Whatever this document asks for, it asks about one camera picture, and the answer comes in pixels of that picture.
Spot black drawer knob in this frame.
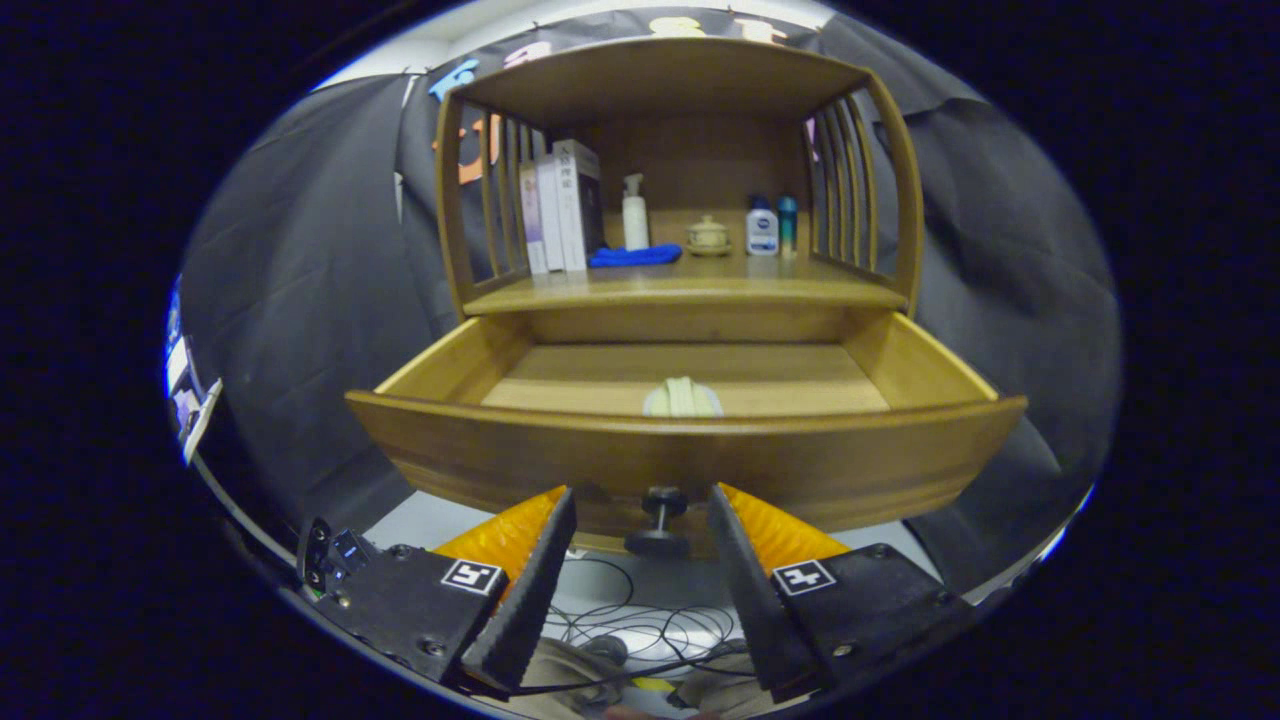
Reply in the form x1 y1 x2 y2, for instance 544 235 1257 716
625 487 691 559

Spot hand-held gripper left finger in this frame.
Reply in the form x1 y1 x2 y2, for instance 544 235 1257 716
300 486 579 696

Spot wooden countertop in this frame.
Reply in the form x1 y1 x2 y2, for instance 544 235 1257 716
462 250 909 313

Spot grey shoe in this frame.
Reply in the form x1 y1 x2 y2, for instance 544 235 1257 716
670 665 776 716
525 640 631 720

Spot white and black book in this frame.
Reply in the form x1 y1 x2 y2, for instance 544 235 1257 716
552 138 608 272

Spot thin white book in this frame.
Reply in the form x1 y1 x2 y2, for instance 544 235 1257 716
536 153 566 273

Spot wooden drawer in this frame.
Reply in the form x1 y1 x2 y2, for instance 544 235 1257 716
345 310 1029 558

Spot pale purple book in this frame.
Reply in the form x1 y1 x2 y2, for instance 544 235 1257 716
518 162 549 275

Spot white bottle with blue cap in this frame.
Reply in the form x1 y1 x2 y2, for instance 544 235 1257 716
745 195 780 257

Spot black floor cables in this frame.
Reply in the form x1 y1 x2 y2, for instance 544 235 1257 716
545 555 761 696

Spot white wall shelf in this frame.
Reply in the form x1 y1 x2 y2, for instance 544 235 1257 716
180 378 223 466

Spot lit display screen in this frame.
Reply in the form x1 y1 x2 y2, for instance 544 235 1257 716
165 285 201 431

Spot white pump bottle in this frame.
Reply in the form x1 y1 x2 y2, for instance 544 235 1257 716
622 173 651 251

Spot pale green plastic object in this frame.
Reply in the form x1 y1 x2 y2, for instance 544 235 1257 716
643 377 723 418

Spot blue cloth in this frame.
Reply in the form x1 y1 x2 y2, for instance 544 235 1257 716
588 243 684 269

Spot wooden cabinet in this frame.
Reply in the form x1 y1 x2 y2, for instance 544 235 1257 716
435 37 926 346

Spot beige lidded ceramic cup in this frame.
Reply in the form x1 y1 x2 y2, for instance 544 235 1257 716
686 215 731 257

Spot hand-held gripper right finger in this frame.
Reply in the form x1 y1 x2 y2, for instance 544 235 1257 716
707 483 976 704

